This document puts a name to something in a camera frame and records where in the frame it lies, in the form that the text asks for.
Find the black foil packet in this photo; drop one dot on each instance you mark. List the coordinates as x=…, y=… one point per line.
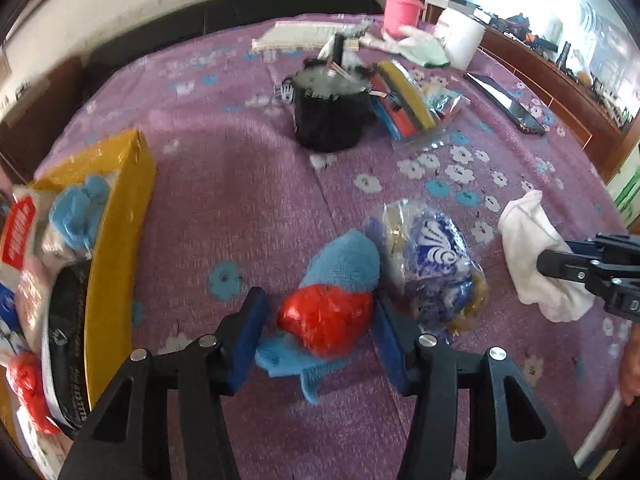
x=70, y=340

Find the blue cloth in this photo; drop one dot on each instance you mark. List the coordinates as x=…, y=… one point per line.
x=80, y=210

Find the wooden chair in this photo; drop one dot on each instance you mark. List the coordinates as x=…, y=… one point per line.
x=35, y=95

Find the black cup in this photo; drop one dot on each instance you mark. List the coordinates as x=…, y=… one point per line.
x=327, y=115

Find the pink bottle with knit sleeve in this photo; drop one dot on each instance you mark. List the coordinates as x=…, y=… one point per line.
x=402, y=5

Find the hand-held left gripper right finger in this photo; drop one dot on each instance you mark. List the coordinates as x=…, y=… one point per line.
x=395, y=355

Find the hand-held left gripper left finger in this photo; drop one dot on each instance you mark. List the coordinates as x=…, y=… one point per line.
x=245, y=340

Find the white cloth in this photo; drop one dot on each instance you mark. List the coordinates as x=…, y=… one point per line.
x=530, y=250

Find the blue towel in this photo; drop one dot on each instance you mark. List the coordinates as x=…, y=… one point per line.
x=345, y=260

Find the black smartphone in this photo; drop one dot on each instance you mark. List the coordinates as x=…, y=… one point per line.
x=505, y=100

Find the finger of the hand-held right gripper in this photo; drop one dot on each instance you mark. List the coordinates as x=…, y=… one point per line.
x=565, y=265
x=585, y=247

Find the blue packet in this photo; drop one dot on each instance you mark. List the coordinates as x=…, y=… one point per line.
x=7, y=310

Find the person's right forearm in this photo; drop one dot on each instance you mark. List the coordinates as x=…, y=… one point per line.
x=631, y=375

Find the white printed tube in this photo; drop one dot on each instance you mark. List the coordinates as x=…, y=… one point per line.
x=367, y=42

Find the white plastic tub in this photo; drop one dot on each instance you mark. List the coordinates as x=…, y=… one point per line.
x=457, y=40

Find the wooden sideboard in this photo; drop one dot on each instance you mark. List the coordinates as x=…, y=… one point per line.
x=565, y=90

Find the white mat in bag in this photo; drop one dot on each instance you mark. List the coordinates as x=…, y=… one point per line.
x=300, y=35

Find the black sofa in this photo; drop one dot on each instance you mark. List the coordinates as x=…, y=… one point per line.
x=225, y=15

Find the red plastic bag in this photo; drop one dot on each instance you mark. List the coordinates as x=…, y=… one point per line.
x=325, y=317
x=30, y=390

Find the pink rose tissue pack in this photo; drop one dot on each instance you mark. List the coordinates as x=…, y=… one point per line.
x=37, y=300

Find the white packet with red label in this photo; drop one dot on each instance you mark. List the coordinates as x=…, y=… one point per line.
x=22, y=230

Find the purple floral tablecloth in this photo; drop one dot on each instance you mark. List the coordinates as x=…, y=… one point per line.
x=260, y=195

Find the yellow cardboard box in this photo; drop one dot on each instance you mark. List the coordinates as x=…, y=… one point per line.
x=120, y=230

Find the zip bag of coloured strips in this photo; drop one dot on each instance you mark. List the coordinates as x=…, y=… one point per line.
x=405, y=100

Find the black marker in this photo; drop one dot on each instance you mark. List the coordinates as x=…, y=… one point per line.
x=338, y=47

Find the white glove with green cuff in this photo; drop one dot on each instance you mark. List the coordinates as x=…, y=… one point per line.
x=422, y=50

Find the blue and white snack bag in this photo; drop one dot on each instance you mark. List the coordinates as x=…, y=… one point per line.
x=435, y=260

